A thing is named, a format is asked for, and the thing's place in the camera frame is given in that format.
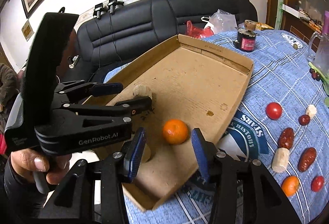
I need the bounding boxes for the thin black cable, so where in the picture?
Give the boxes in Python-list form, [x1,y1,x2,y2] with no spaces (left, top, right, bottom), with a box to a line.
[92,11,124,63]

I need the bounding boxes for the black round jar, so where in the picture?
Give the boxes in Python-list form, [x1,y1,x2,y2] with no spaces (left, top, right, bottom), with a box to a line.
[236,28,258,53]

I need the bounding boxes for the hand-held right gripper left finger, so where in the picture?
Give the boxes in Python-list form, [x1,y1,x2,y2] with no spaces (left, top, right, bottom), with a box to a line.
[36,126,147,224]

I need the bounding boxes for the red plastic bag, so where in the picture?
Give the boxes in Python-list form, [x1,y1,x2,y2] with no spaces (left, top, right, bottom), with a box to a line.
[186,20,214,39]

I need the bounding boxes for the long red date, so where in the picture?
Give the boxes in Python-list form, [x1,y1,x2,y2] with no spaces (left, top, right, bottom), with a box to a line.
[278,127,295,150]
[298,147,317,173]

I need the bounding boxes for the blue plaid tablecloth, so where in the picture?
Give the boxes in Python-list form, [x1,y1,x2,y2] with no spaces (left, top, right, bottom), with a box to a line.
[103,29,329,224]

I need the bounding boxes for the orange tangerine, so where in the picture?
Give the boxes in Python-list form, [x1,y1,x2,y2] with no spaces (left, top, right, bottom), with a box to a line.
[162,119,189,145]
[281,175,301,198]

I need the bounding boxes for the black clamp device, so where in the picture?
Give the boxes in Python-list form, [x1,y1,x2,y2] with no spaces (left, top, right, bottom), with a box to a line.
[107,0,124,13]
[94,3,106,19]

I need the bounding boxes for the small round red date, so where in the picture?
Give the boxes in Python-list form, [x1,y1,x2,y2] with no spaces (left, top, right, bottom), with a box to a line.
[298,114,311,126]

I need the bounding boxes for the brown fuzzy garment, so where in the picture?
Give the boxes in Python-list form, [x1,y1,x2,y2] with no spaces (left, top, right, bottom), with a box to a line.
[0,63,19,112]

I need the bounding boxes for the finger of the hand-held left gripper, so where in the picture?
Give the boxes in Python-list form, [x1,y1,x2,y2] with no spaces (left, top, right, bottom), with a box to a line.
[60,96,153,129]
[55,80,124,104]

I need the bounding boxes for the shallow cardboard box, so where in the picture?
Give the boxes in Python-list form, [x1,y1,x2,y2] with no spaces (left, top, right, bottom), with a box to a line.
[104,34,254,212]

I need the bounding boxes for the yellow snack packets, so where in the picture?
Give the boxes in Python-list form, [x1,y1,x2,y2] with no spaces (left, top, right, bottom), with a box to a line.
[254,22,274,32]

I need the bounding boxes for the small red tomato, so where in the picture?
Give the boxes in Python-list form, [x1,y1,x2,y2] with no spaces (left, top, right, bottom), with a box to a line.
[311,176,325,193]

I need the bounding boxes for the short white sugarcane piece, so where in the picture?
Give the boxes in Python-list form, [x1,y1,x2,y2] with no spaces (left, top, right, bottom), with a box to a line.
[306,104,317,119]

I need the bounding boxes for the clear glass mug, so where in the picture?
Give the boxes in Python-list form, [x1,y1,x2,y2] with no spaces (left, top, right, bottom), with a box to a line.
[307,32,329,60]

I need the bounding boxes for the long white sugarcane piece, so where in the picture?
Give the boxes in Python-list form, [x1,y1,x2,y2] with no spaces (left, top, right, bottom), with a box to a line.
[271,147,291,173]

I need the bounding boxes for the large red tomato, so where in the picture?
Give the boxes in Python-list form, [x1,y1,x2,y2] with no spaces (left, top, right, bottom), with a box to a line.
[265,102,283,120]

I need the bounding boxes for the clear plastic bag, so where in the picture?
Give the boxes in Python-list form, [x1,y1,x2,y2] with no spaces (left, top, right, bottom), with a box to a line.
[202,9,238,34]

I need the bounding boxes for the black leather sofa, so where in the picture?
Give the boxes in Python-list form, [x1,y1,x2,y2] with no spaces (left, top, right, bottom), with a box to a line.
[59,0,258,84]

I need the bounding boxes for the small gold wall plaque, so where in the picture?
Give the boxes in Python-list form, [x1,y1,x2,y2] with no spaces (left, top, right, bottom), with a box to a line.
[22,20,35,41]

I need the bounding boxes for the person's left hand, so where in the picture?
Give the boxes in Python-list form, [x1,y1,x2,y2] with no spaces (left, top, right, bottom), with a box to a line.
[10,148,68,185]

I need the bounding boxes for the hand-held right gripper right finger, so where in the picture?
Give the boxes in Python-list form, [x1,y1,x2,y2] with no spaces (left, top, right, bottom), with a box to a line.
[191,128,302,224]

